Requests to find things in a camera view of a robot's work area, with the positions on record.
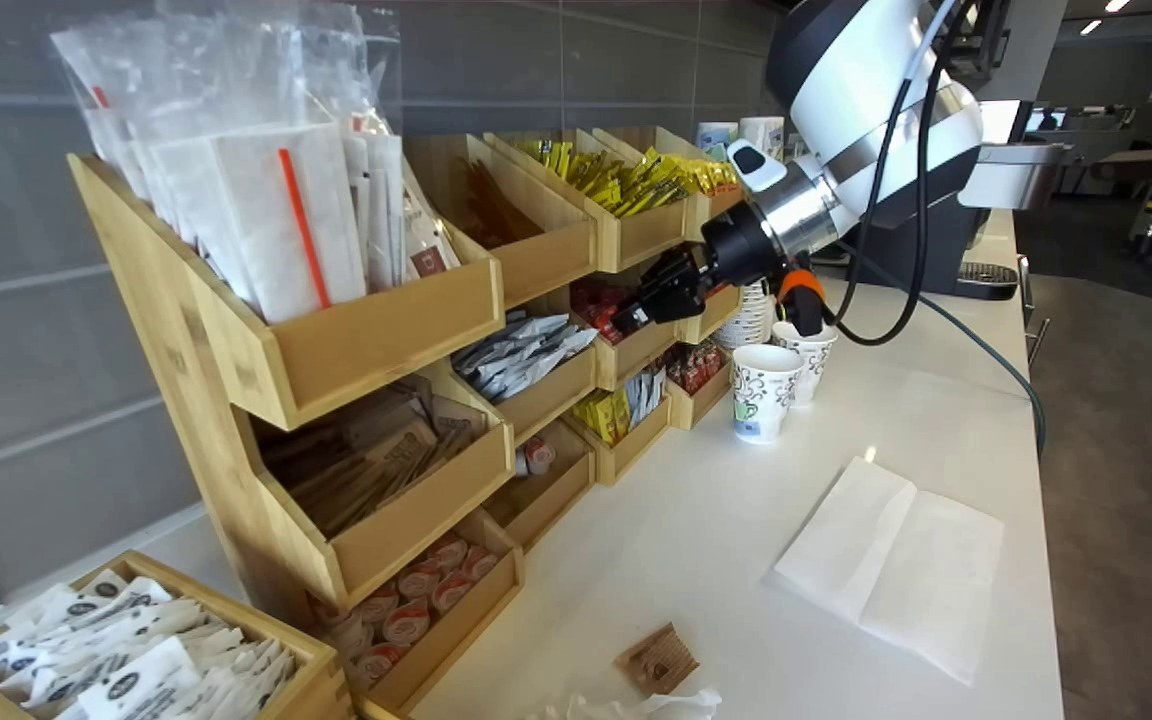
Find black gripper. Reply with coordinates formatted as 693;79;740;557
617;205;785;337

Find dark red packets pile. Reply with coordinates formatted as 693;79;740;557
665;338;727;400

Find white blue packets pile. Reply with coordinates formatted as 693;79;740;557
617;365;672;429

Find yellow sweetener packets pile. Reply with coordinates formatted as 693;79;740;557
507;136;688;223
635;146;744;201

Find printed paper cup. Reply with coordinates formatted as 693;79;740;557
727;338;810;446
771;314;842;413

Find yellow green packets pile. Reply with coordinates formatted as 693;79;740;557
567;388;635;453

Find black and white packets pile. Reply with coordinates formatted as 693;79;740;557
452;308;604;406

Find dark brown packets pile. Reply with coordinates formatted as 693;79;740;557
449;156;549;257

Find round creamer cups pile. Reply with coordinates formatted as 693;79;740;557
507;437;567;486
327;537;507;695

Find paper wrapped stirrers bundle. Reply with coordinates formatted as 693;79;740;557
340;107;467;291

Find bamboo tiered condiment organizer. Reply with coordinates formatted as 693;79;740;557
63;123;758;717

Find black coffee machine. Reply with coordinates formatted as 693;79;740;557
852;90;1072;303

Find white paper napkin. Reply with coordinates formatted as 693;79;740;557
767;453;1013;690

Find brown square packet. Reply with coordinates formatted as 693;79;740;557
611;618;706;701

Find red straw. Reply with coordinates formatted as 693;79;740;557
272;145;335;310

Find clear plastic bag of straws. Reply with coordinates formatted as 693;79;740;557
50;0;408;329

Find small bamboo packet box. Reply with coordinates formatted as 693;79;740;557
0;548;358;720

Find white sugar packets pile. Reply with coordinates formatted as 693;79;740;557
0;570;306;720

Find orange cable connector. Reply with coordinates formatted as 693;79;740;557
771;262;834;338

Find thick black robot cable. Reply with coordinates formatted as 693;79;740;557
824;0;973;350

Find thin dark gripper cable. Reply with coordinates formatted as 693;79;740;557
930;291;1050;415

